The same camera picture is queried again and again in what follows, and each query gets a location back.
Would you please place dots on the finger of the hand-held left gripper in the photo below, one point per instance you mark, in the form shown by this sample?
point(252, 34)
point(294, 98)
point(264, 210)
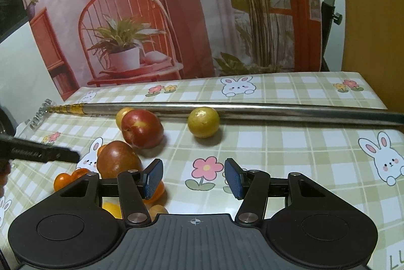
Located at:
point(38, 151)

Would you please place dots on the printed room backdrop cloth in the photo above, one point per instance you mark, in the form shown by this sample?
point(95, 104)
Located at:
point(189, 20)

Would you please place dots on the checked rabbit tablecloth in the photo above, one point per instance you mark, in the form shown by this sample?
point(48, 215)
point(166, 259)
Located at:
point(284, 162)

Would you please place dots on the small red apple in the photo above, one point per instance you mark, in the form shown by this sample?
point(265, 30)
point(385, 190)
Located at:
point(142, 129)

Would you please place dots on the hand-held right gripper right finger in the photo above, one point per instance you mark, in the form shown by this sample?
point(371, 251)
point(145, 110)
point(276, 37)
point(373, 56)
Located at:
point(233, 178)

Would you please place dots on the orange tangerine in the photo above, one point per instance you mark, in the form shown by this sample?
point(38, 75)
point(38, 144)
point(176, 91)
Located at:
point(79, 174)
point(103, 150)
point(158, 193)
point(61, 181)

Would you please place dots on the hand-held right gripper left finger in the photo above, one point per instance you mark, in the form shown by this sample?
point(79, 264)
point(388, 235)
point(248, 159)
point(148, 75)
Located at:
point(154, 178)

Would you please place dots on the brown longan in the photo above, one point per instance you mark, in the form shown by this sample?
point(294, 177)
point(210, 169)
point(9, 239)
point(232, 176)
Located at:
point(157, 211)

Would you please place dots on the yellow grapefruit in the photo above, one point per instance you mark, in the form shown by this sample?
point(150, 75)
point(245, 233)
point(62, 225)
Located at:
point(112, 209)

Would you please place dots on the wooden board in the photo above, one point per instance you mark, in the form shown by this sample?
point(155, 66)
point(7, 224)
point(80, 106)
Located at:
point(372, 20)

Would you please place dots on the small yellow plum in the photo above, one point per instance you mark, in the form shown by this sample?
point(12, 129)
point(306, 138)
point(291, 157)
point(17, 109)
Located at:
point(121, 116)

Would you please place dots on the large red apple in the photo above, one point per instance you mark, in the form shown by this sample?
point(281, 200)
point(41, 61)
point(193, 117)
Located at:
point(116, 161)

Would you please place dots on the telescopic metal rod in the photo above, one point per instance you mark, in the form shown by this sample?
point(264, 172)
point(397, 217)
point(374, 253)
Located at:
point(284, 112)

